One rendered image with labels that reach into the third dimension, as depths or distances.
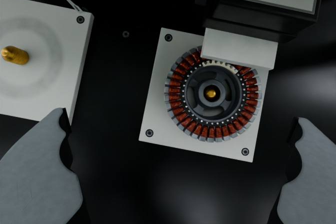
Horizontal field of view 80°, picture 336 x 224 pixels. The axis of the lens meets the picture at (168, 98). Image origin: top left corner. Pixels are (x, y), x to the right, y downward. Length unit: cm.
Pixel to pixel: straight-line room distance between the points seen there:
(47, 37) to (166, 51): 15
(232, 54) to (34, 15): 25
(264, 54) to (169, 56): 13
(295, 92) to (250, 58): 16
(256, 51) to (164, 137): 15
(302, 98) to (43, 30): 36
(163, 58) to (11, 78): 19
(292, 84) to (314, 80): 3
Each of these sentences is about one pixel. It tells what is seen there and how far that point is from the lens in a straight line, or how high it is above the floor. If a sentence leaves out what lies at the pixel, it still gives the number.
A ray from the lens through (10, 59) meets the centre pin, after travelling 30.
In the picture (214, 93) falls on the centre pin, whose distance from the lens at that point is 24.
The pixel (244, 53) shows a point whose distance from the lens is 18.
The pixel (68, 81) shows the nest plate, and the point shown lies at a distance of 29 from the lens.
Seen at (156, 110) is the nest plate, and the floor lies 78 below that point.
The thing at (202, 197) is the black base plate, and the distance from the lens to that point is 30.
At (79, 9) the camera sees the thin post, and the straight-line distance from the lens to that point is 30.
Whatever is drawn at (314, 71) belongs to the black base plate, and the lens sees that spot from 35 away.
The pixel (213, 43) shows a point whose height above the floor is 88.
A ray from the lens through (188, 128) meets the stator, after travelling 23.
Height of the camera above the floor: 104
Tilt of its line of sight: 88 degrees down
